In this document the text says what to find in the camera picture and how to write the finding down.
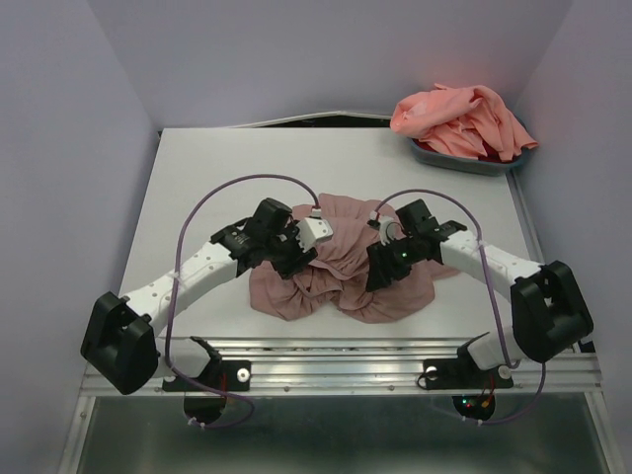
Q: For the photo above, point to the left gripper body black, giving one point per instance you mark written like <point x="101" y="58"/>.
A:
<point x="285" y="254"/>

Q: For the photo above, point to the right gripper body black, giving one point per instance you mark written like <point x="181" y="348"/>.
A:
<point x="397" y="256"/>

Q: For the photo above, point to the dusty pink pleated skirt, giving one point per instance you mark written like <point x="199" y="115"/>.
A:
<point x="339" y="274"/>

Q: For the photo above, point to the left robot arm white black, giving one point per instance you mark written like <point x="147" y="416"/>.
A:
<point x="128" y="339"/>

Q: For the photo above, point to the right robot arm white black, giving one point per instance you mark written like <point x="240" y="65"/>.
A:
<point x="549" y="313"/>

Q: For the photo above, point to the blue grey plastic basket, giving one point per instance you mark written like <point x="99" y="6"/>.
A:
<point x="467" y="165"/>

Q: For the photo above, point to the red garment in basket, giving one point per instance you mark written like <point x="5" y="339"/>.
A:
<point x="491" y="155"/>

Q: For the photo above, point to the salmon orange skirt pile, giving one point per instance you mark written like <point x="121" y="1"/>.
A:
<point x="455" y="121"/>

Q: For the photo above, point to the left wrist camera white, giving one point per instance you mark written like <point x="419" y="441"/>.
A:
<point x="312" y="232"/>

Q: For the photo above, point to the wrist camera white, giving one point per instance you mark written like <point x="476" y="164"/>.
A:
<point x="387" y="229"/>
<point x="312" y="232"/>

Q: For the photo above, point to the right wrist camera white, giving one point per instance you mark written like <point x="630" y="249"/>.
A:
<point x="387" y="229"/>

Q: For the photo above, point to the aluminium rail frame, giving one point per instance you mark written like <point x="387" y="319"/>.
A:
<point x="330" y="393"/>

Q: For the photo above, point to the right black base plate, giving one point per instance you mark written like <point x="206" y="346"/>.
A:
<point x="458" y="374"/>

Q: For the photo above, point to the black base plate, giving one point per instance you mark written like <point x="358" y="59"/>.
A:
<point x="458" y="374"/>
<point x="227" y="376"/>

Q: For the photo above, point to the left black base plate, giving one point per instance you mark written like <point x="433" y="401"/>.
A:
<point x="227" y="376"/>

